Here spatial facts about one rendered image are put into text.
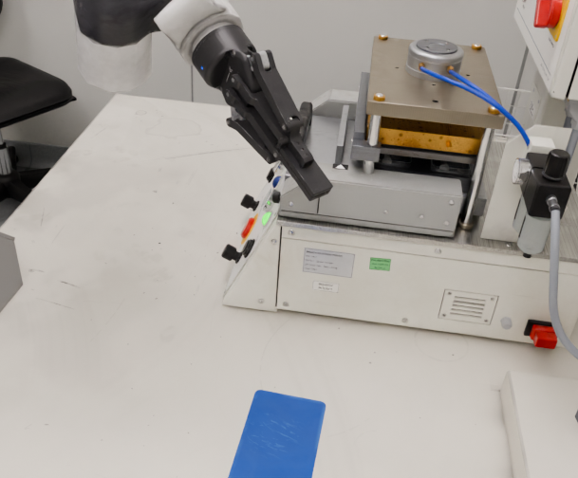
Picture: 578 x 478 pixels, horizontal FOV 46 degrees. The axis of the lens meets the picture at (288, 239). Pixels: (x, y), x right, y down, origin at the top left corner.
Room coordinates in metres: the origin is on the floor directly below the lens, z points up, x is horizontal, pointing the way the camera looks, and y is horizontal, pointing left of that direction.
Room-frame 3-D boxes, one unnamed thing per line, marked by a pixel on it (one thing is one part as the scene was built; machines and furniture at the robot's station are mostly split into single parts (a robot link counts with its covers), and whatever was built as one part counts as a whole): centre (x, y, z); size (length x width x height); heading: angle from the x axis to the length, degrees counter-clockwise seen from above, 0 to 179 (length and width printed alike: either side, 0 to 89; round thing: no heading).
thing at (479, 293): (0.96, -0.18, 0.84); 0.53 x 0.37 x 0.17; 85
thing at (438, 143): (0.96, -0.19, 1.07); 0.22 x 0.17 x 0.10; 175
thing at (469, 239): (0.97, -0.23, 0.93); 0.46 x 0.35 x 0.01; 85
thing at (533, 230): (0.74, -0.30, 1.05); 0.15 x 0.05 x 0.15; 175
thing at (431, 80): (0.95, -0.22, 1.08); 0.31 x 0.24 x 0.13; 175
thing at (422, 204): (0.84, -0.10, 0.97); 0.26 x 0.05 x 0.07; 85
